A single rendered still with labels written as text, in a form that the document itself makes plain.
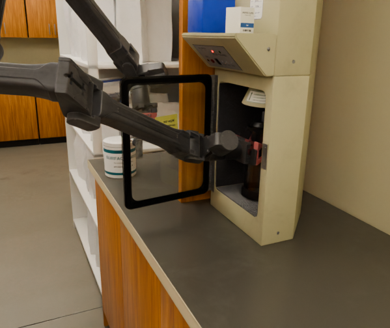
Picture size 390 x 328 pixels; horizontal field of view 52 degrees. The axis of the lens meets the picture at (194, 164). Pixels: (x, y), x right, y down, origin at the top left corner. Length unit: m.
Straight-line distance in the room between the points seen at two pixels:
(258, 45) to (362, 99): 0.52
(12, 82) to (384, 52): 1.03
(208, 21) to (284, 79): 0.27
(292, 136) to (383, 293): 0.44
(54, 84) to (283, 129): 0.58
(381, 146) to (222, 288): 0.69
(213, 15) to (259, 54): 0.22
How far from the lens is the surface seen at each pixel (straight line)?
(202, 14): 1.15
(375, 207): 1.43
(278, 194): 1.14
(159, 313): 1.26
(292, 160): 1.13
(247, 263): 1.09
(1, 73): 0.83
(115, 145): 1.63
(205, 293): 0.97
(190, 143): 1.11
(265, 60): 1.02
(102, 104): 0.89
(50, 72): 0.81
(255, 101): 1.15
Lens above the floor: 1.50
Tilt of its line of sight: 18 degrees down
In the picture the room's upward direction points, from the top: 1 degrees clockwise
